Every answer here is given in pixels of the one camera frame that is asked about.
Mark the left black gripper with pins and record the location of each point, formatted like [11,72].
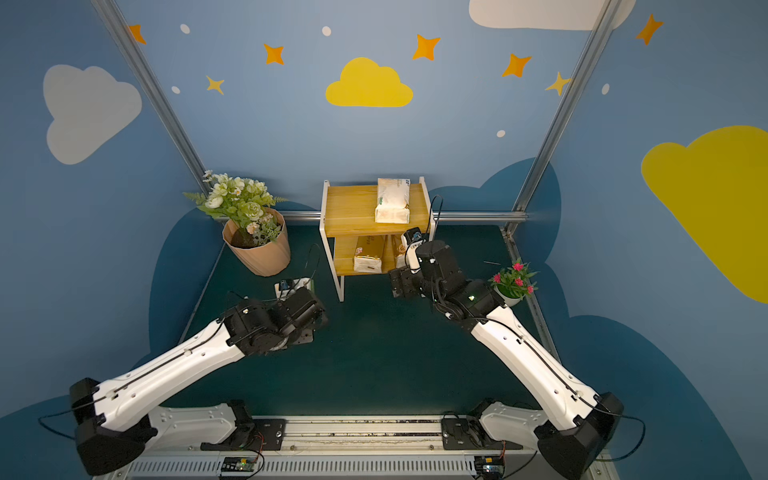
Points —
[309,305]

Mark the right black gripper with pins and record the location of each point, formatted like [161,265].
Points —
[405,280]

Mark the white tissue pack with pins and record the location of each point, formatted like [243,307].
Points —
[287,287]
[393,201]

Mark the gold tissue pack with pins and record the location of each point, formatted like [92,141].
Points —
[368,254]
[399,250]

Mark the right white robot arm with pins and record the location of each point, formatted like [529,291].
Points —
[573,423]

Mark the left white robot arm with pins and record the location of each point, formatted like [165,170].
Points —
[119,419]

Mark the left green circuit board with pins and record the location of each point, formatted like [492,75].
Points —
[238,466]

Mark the green circuit board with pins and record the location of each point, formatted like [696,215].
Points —
[489,467]
[238,466]

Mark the right green circuit board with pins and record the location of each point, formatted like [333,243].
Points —
[489,467]

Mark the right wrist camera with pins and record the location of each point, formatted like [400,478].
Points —
[411,239]

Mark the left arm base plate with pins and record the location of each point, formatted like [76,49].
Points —
[267,435]

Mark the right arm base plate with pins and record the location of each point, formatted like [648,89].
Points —
[466,433]

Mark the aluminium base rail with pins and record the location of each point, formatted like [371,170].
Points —
[340,447]

